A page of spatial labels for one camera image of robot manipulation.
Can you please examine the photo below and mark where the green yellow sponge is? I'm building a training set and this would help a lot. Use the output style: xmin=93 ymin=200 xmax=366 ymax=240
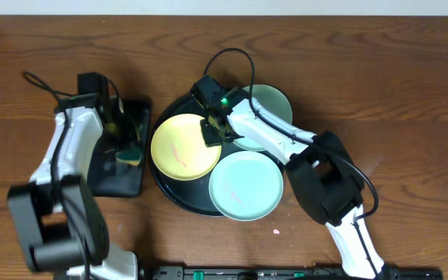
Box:
xmin=115 ymin=146 xmax=142 ymax=166

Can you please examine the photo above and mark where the yellow plate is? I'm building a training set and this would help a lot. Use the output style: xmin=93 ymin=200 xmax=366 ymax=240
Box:
xmin=150 ymin=114 xmax=222 ymax=180

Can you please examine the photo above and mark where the light green plate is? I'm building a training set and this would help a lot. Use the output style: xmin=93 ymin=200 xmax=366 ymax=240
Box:
xmin=233 ymin=84 xmax=292 ymax=152
xmin=208 ymin=151 xmax=284 ymax=222

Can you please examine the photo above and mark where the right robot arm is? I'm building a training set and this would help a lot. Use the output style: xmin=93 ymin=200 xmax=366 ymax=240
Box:
xmin=191 ymin=88 xmax=384 ymax=279

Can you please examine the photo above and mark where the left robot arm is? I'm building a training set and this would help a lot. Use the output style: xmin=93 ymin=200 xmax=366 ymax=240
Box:
xmin=7 ymin=100 xmax=139 ymax=279

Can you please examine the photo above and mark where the rectangular black tray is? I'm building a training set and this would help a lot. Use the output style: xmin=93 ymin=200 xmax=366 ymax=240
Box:
xmin=87 ymin=100 xmax=151 ymax=198

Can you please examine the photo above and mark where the round black tray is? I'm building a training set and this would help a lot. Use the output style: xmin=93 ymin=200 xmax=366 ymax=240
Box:
xmin=148 ymin=87 xmax=287 ymax=218

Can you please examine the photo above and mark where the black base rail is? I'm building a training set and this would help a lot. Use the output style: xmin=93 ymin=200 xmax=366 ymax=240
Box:
xmin=145 ymin=266 xmax=444 ymax=280

